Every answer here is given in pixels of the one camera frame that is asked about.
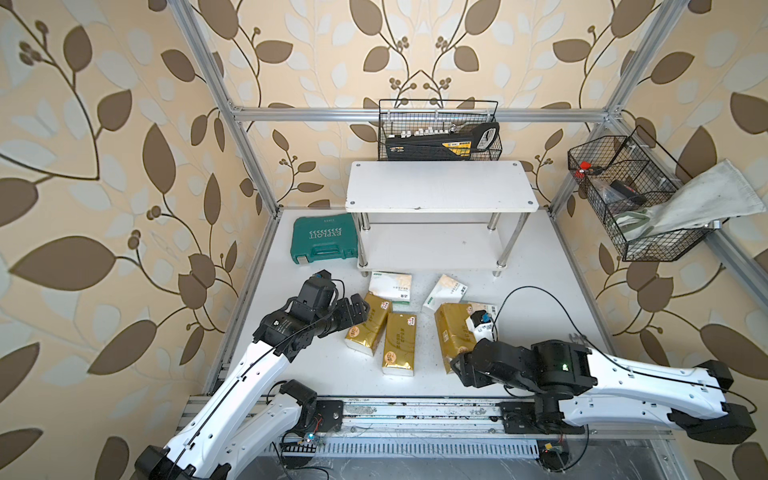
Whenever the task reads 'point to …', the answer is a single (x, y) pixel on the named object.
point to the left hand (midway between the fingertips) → (357, 310)
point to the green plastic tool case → (320, 237)
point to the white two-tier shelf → (440, 215)
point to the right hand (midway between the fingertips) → (460, 364)
